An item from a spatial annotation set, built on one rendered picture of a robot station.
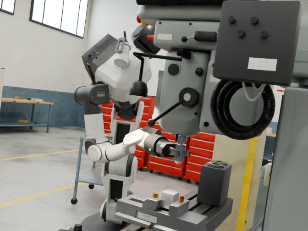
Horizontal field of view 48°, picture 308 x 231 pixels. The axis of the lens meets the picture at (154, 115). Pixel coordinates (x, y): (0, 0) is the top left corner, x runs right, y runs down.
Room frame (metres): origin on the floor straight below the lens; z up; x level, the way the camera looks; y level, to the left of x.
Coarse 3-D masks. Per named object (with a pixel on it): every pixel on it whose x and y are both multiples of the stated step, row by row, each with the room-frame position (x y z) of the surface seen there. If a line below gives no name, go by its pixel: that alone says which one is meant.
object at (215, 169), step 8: (216, 160) 1.90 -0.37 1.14; (208, 168) 1.74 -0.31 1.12; (216, 168) 1.74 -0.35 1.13; (224, 168) 1.77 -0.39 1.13; (200, 176) 1.76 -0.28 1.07; (208, 176) 1.74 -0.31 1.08; (216, 176) 1.73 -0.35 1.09; (224, 176) 1.73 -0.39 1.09; (200, 184) 1.76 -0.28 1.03; (208, 184) 1.74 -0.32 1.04; (216, 184) 1.73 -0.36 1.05; (224, 184) 1.76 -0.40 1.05; (200, 192) 1.75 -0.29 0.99; (208, 192) 1.74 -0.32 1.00; (216, 192) 1.72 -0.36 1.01; (224, 192) 1.80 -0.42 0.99; (200, 200) 1.75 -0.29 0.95; (208, 200) 1.74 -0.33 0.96; (216, 200) 1.72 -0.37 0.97; (224, 200) 1.83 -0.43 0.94
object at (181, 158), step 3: (174, 147) 1.38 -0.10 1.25; (177, 147) 1.36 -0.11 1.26; (180, 147) 1.36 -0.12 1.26; (180, 150) 1.36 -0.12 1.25; (183, 150) 1.36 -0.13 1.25; (180, 153) 1.36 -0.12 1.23; (183, 153) 1.36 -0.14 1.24; (174, 156) 1.37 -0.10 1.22; (177, 156) 1.36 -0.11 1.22; (180, 156) 1.36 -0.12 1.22; (183, 156) 1.37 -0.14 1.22; (174, 159) 1.37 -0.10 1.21; (177, 159) 1.36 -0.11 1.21; (180, 159) 1.36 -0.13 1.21; (183, 159) 1.37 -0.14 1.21
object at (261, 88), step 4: (244, 84) 1.03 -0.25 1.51; (252, 84) 1.01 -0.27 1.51; (264, 84) 0.98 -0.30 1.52; (244, 88) 1.03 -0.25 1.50; (256, 88) 0.99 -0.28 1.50; (260, 88) 0.99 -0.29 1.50; (244, 92) 1.03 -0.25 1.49; (260, 92) 1.00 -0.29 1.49; (248, 96) 1.02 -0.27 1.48; (256, 96) 1.01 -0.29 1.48; (252, 100) 1.02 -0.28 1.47
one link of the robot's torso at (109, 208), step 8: (136, 160) 2.06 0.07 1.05; (104, 168) 2.05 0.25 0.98; (136, 168) 2.08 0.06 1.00; (104, 176) 2.05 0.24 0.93; (112, 176) 2.07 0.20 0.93; (120, 176) 2.11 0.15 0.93; (104, 184) 2.05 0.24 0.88; (112, 184) 2.09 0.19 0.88; (120, 184) 2.08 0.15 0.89; (128, 184) 2.04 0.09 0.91; (112, 192) 2.12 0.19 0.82; (120, 192) 2.11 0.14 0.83; (112, 200) 2.14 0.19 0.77; (104, 208) 2.15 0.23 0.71; (112, 208) 2.10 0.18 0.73; (104, 216) 2.13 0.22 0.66; (112, 216) 2.12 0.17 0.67; (120, 224) 2.14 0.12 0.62
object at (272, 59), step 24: (240, 0) 0.94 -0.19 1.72; (264, 0) 0.92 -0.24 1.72; (288, 0) 0.89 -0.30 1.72; (240, 24) 0.94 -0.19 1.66; (264, 24) 0.91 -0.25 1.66; (288, 24) 0.88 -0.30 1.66; (216, 48) 0.96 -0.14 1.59; (240, 48) 0.93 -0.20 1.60; (264, 48) 0.91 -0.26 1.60; (288, 48) 0.88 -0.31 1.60; (216, 72) 0.96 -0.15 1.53; (240, 72) 0.93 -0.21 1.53; (264, 72) 0.90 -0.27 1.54; (288, 72) 0.88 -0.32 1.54
